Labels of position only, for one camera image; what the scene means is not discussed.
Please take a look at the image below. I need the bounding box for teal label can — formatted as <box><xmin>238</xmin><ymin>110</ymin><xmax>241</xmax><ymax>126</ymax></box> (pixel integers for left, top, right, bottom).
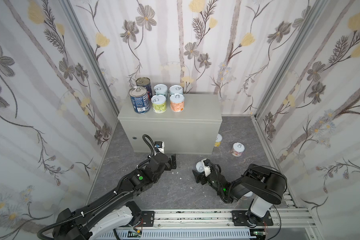
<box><xmin>196</xmin><ymin>161</ymin><xmax>205</xmax><ymax>173</ymax></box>

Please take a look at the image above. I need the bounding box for pink flower label can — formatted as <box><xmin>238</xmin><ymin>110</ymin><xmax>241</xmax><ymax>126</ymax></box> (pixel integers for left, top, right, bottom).
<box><xmin>231</xmin><ymin>143</ymin><xmax>245</xmax><ymax>157</ymax></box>

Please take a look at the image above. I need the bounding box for orange label can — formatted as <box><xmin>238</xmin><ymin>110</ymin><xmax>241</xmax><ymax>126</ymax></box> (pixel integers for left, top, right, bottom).
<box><xmin>170</xmin><ymin>94</ymin><xmax>185</xmax><ymax>112</ymax></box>

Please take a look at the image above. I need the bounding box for green label can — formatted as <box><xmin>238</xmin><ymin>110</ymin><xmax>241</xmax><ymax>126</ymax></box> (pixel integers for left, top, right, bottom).
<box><xmin>151</xmin><ymin>95</ymin><xmax>167</xmax><ymax>114</ymax></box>

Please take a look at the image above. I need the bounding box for blue nutrition label can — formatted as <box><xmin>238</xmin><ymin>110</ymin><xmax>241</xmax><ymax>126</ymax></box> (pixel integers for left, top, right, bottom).
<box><xmin>129</xmin><ymin>86</ymin><xmax>151</xmax><ymax>114</ymax></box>

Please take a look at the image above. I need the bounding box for pale blue label can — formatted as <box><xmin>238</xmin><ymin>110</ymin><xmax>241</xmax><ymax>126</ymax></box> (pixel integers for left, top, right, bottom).
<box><xmin>169</xmin><ymin>85</ymin><xmax>184</xmax><ymax>96</ymax></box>

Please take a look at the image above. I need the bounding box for light blue label can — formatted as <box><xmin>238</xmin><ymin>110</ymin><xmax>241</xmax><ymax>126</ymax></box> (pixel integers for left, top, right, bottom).
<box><xmin>154</xmin><ymin>84</ymin><xmax>168</xmax><ymax>97</ymax></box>

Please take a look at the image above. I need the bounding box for dark blue tomato can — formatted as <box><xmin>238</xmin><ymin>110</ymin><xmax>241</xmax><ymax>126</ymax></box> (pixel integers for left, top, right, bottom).
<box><xmin>136</xmin><ymin>77</ymin><xmax>153</xmax><ymax>99</ymax></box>

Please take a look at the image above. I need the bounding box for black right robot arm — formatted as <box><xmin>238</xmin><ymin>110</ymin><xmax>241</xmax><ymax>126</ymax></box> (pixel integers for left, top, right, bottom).
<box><xmin>193</xmin><ymin>159</ymin><xmax>287</xmax><ymax>228</ymax></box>

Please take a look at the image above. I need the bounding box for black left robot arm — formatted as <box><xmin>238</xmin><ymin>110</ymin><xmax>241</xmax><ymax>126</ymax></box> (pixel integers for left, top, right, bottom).
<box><xmin>49</xmin><ymin>153</ymin><xmax>177</xmax><ymax>240</ymax></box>

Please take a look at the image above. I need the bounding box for grey metal cabinet box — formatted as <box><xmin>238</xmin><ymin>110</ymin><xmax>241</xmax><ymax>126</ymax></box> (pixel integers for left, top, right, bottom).
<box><xmin>118</xmin><ymin>94</ymin><xmax>222</xmax><ymax>155</ymax></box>

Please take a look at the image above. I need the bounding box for yellow label can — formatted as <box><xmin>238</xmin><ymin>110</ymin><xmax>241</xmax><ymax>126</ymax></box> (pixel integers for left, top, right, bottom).
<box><xmin>215</xmin><ymin>134</ymin><xmax>223</xmax><ymax>147</ymax></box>

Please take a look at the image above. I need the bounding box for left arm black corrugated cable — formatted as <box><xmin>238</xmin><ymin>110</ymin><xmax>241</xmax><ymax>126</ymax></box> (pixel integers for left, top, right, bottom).
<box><xmin>36</xmin><ymin>134</ymin><xmax>157</xmax><ymax>240</ymax></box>

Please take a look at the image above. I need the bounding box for white slotted cable duct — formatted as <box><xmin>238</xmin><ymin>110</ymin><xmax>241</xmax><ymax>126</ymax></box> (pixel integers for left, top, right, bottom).
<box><xmin>97</xmin><ymin>229</ymin><xmax>256</xmax><ymax>240</ymax></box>

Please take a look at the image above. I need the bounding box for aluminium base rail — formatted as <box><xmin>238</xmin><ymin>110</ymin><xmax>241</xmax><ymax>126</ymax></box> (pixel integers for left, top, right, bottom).
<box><xmin>68</xmin><ymin>209</ymin><xmax>316</xmax><ymax>230</ymax></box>

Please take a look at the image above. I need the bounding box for aluminium corner frame left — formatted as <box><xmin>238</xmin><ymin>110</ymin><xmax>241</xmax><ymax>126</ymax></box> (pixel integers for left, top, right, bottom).
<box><xmin>59</xmin><ymin>0</ymin><xmax>119</xmax><ymax>118</ymax></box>

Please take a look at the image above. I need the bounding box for aluminium corner frame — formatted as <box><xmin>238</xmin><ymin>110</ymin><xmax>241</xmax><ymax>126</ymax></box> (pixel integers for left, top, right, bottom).
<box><xmin>59</xmin><ymin>0</ymin><xmax>119</xmax><ymax>118</ymax></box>
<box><xmin>253</xmin><ymin>0</ymin><xmax>328</xmax><ymax>120</ymax></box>

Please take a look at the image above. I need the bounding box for aluminium corner frame right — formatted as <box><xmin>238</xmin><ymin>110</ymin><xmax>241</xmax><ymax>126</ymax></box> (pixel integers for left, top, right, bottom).
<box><xmin>253</xmin><ymin>0</ymin><xmax>328</xmax><ymax>120</ymax></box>

